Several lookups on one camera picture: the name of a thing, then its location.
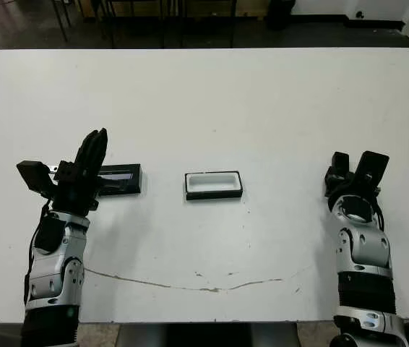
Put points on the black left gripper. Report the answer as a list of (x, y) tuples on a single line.
[(72, 195)]

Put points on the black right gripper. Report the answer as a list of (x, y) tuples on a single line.
[(342, 182)]

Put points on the glossy black box lid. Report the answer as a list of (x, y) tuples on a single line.
[(125, 180)]

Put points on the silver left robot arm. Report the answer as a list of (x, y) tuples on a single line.
[(52, 274)]

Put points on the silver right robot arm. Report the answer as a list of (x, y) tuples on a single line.
[(363, 253)]

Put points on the black box base white insert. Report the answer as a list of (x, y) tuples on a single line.
[(211, 180)]

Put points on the black metal table leg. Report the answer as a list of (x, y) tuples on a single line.
[(60, 21)]

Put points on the black trash bin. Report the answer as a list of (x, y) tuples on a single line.
[(280, 14)]

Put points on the grey robot lower body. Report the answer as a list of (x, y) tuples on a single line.
[(139, 336)]

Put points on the wooden cabinet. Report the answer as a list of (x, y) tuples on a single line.
[(251, 9)]

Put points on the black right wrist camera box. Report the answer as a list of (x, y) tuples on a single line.
[(372, 164)]

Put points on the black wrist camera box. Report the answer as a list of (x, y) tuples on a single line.
[(372, 164), (33, 177)]

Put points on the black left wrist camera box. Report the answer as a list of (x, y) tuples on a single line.
[(33, 177)]

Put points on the round black wall knob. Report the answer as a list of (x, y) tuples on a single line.
[(360, 14)]

